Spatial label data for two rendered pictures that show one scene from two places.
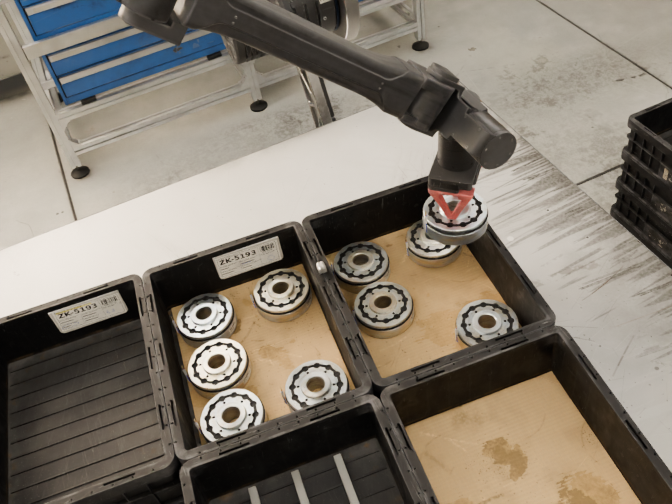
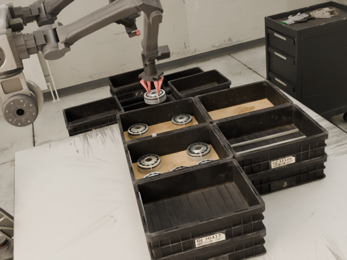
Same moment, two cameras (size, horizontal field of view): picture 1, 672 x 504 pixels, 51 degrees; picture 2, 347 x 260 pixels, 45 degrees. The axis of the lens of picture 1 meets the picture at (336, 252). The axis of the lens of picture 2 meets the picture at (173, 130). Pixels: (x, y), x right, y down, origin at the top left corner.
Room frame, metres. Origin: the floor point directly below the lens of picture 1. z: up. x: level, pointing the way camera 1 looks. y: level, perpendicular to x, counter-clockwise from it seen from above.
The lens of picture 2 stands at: (0.68, 1.61, 1.85)
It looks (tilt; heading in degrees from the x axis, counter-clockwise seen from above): 30 degrees down; 272
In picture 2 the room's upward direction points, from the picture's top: 9 degrees counter-clockwise
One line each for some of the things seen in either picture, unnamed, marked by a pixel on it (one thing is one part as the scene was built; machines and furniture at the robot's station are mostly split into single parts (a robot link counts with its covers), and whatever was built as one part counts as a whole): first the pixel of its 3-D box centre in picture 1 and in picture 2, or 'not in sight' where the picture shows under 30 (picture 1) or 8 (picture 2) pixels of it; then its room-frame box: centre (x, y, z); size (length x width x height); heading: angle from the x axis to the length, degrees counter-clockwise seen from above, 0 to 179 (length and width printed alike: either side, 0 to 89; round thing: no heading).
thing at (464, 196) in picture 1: (454, 190); (154, 84); (0.80, -0.20, 1.08); 0.07 x 0.07 x 0.09; 63
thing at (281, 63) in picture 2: not in sight; (313, 70); (-0.39, -1.47, 0.45); 0.60 x 0.45 x 0.90; 16
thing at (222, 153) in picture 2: (254, 347); (177, 162); (0.74, 0.17, 0.87); 0.40 x 0.30 x 0.11; 10
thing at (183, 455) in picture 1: (247, 328); (175, 152); (0.74, 0.17, 0.92); 0.40 x 0.30 x 0.02; 10
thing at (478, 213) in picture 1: (455, 209); (154, 94); (0.81, -0.20, 1.02); 0.10 x 0.10 x 0.01
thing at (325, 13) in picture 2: not in sight; (325, 12); (-0.49, -1.54, 0.88); 0.29 x 0.22 x 0.03; 16
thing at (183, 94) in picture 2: not in sight; (202, 108); (0.54, -1.25, 0.37); 0.40 x 0.30 x 0.45; 16
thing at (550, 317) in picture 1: (417, 269); (161, 120); (0.79, -0.13, 0.92); 0.40 x 0.30 x 0.02; 10
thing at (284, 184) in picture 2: not in sight; (268, 160); (0.34, 0.09, 0.76); 0.40 x 0.30 x 0.12; 10
